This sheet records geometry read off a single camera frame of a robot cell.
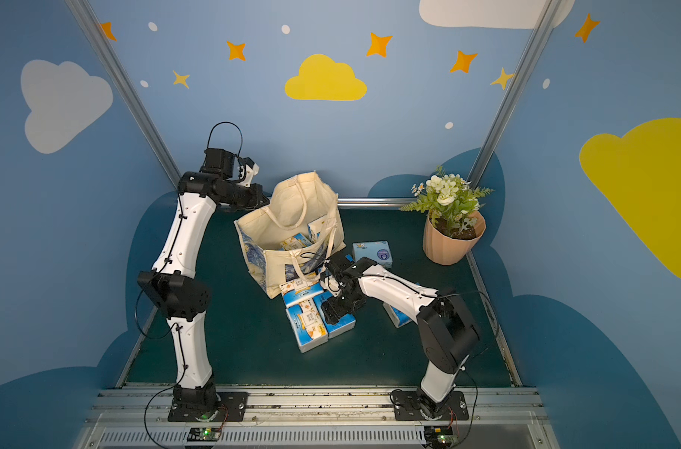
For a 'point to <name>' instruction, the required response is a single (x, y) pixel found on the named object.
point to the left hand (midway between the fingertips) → (272, 197)
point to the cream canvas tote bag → (297, 232)
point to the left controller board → (204, 434)
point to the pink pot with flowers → (455, 220)
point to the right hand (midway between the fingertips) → (342, 310)
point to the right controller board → (440, 437)
